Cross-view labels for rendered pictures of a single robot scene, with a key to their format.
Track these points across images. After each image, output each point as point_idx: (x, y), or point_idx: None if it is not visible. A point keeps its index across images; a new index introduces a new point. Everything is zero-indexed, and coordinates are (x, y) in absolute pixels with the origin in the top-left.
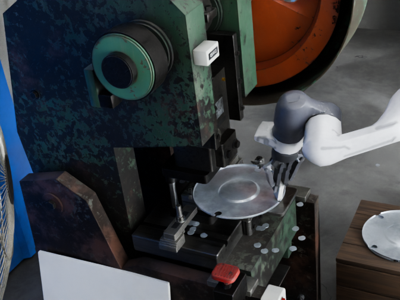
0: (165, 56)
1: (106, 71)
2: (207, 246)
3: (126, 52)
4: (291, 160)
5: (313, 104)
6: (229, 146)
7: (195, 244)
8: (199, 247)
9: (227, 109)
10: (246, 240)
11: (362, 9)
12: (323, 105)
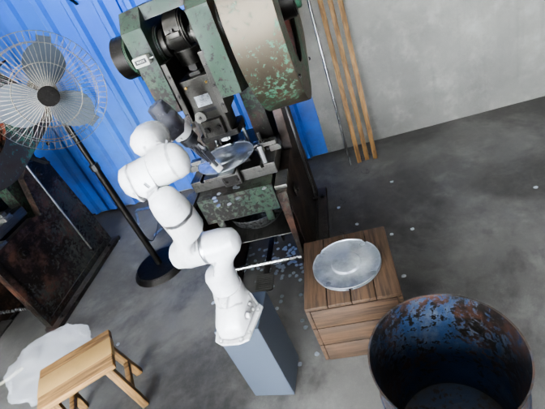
0: (123, 58)
1: None
2: (197, 178)
3: None
4: (184, 146)
5: (155, 112)
6: (211, 126)
7: (199, 174)
8: (195, 176)
9: (217, 102)
10: (222, 188)
11: (276, 51)
12: (161, 115)
